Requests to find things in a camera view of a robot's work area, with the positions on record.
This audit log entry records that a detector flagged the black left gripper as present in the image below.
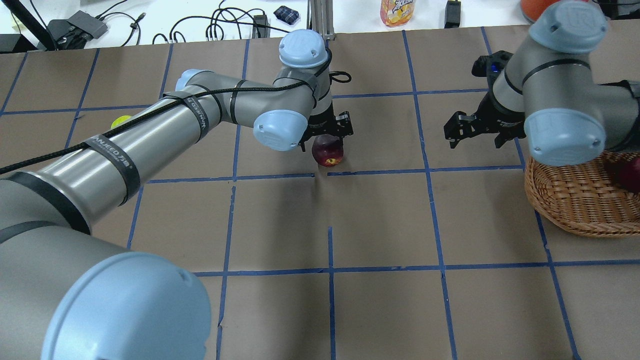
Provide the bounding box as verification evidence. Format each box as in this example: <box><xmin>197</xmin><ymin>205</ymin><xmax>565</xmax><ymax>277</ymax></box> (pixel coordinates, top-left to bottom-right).
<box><xmin>299</xmin><ymin>104</ymin><xmax>354</xmax><ymax>151</ymax></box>

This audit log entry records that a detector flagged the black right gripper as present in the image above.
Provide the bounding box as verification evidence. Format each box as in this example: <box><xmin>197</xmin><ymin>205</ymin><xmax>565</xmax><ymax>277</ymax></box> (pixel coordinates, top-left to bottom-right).
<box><xmin>443</xmin><ymin>92</ymin><xmax>526</xmax><ymax>150</ymax></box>

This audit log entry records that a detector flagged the dark purple apple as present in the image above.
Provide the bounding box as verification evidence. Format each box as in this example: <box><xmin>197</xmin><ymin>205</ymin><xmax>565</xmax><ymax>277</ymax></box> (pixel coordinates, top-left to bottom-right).
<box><xmin>311</xmin><ymin>134</ymin><xmax>345</xmax><ymax>167</ymax></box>

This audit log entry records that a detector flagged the red apple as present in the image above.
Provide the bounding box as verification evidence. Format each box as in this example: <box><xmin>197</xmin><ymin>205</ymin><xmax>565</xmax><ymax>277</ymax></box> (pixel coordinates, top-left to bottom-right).
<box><xmin>615</xmin><ymin>157</ymin><xmax>640</xmax><ymax>194</ymax></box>

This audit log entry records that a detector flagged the green apple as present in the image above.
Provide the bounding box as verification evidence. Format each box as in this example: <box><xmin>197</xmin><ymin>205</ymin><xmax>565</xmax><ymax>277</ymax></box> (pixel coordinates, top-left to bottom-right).
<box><xmin>110</xmin><ymin>115</ymin><xmax>132</xmax><ymax>130</ymax></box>

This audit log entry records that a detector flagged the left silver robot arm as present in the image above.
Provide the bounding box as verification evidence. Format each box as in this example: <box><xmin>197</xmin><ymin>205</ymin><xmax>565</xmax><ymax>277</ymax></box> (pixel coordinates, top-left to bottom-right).
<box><xmin>1</xmin><ymin>29</ymin><xmax>354</xmax><ymax>360</ymax></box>

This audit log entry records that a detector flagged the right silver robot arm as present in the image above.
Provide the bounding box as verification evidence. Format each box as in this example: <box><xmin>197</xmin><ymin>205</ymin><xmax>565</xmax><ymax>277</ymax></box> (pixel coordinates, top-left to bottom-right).
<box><xmin>443</xmin><ymin>0</ymin><xmax>639</xmax><ymax>167</ymax></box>

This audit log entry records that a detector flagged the woven wicker basket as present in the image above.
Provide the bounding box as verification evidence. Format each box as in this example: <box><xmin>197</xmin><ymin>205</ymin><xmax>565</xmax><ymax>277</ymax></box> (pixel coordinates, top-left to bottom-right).
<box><xmin>524</xmin><ymin>151</ymin><xmax>640</xmax><ymax>239</ymax></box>

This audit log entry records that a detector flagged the small blue device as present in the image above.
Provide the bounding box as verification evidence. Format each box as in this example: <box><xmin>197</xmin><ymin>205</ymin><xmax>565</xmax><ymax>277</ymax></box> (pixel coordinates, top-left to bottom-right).
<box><xmin>273</xmin><ymin>6</ymin><xmax>301</xmax><ymax>26</ymax></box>

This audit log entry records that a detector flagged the black power adapter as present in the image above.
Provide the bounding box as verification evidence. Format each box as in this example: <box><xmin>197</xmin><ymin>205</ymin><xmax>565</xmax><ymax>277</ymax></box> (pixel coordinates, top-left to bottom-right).
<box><xmin>443</xmin><ymin>0</ymin><xmax>462</xmax><ymax>28</ymax></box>

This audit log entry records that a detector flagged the yellow drink bottle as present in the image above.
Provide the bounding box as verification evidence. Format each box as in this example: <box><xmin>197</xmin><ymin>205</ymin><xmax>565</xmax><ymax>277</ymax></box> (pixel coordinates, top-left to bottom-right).
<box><xmin>379</xmin><ymin>0</ymin><xmax>416</xmax><ymax>28</ymax></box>

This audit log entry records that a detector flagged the orange cylindrical container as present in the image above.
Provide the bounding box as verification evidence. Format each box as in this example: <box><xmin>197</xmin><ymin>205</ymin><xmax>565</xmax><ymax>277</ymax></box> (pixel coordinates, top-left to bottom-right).
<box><xmin>519</xmin><ymin>0</ymin><xmax>558</xmax><ymax>23</ymax></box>

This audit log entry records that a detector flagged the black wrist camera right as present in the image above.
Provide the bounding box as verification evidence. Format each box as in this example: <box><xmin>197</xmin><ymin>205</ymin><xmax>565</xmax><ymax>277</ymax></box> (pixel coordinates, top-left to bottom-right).
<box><xmin>471</xmin><ymin>50</ymin><xmax>514</xmax><ymax>78</ymax></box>

